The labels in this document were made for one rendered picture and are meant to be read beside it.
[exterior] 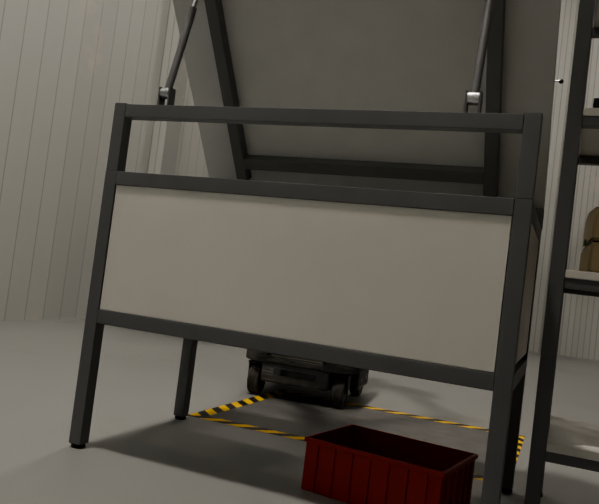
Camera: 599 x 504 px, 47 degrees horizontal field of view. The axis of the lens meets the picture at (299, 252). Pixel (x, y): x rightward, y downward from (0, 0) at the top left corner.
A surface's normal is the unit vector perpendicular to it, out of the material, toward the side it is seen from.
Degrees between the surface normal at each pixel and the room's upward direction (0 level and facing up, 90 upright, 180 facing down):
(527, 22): 127
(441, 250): 90
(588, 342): 90
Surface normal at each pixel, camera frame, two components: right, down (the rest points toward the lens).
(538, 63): -0.37, 0.53
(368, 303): -0.36, -0.08
